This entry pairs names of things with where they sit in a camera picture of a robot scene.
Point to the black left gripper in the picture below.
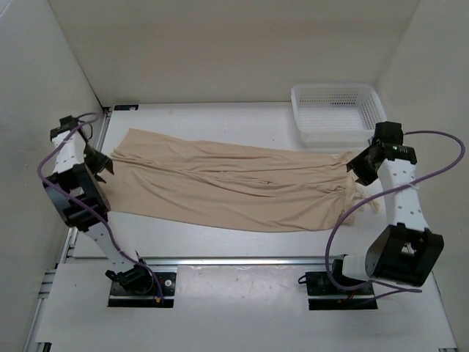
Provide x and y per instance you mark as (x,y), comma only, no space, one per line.
(103,160)

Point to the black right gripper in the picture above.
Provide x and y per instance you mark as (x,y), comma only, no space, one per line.
(365,178)

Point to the beige trousers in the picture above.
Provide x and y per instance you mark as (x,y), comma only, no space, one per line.
(229,186)

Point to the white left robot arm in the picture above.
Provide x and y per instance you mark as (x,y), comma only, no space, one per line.
(120,260)

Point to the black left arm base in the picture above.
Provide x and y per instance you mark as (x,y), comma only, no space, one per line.
(136,288)

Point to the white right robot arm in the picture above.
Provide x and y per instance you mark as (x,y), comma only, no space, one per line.
(406,250)

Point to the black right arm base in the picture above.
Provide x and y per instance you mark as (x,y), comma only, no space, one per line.
(324,296)

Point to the white plastic basket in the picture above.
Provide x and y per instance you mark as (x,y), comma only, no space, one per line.
(336,114)

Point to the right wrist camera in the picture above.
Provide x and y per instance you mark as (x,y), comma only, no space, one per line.
(392,141)

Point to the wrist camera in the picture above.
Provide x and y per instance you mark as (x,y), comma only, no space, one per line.
(69,123)
(392,141)

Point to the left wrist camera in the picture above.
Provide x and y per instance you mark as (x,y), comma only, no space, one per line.
(69,123)

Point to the aluminium left side rail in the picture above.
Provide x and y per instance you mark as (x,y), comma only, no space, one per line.
(72,189)

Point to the aluminium table edge rail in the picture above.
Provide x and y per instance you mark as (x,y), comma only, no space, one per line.
(233,261)

